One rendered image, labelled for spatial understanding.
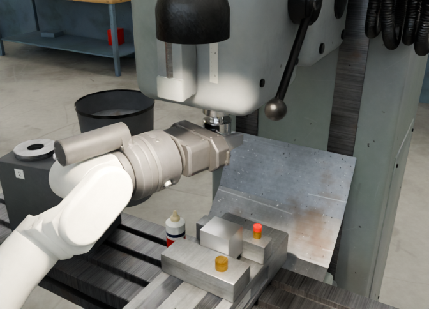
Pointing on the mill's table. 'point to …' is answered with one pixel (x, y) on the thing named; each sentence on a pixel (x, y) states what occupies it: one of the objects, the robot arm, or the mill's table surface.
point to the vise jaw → (205, 269)
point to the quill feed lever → (275, 106)
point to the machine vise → (262, 269)
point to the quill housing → (226, 51)
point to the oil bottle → (175, 228)
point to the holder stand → (32, 183)
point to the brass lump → (221, 263)
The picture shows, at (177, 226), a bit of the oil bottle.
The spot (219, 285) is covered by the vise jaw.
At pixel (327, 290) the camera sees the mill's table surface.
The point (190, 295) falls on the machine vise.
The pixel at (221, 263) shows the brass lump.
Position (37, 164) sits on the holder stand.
